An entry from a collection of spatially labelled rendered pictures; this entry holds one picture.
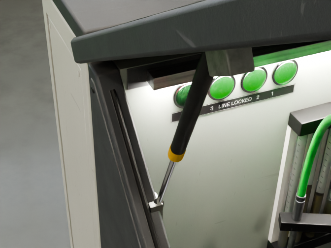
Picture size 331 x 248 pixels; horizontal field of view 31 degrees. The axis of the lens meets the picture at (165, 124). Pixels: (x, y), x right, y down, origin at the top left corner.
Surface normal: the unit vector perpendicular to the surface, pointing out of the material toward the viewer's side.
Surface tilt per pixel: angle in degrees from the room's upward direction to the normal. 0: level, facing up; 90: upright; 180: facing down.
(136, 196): 43
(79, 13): 0
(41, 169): 0
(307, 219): 0
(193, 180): 90
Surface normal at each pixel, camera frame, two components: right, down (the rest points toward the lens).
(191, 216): 0.40, 0.55
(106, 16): 0.01, -0.81
